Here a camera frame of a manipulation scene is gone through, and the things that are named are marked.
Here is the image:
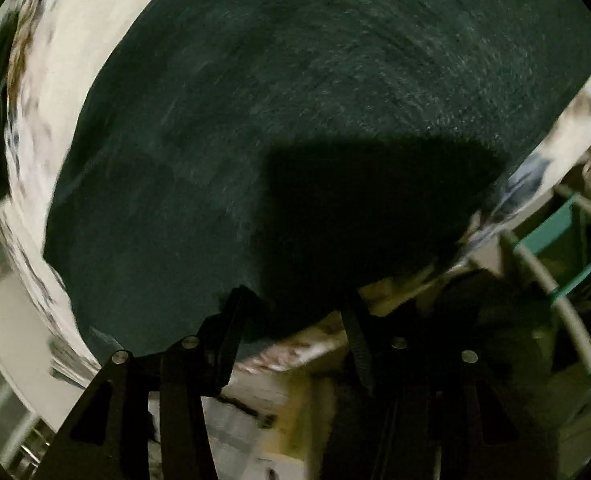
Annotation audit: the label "dark green pants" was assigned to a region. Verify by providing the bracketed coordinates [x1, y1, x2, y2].
[42, 0, 591, 363]

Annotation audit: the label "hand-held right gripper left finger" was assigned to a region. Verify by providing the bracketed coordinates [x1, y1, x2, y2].
[35, 285, 256, 480]

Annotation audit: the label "green strap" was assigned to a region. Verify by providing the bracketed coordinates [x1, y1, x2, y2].
[513, 195, 591, 386]

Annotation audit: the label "white patterned bed sheet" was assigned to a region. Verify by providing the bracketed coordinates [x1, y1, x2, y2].
[0, 0, 591, 391]

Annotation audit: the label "white metal rack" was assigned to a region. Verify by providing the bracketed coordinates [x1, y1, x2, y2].
[500, 182, 591, 428]

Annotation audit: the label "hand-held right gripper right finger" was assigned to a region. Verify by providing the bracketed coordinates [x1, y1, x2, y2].
[339, 292, 559, 480]

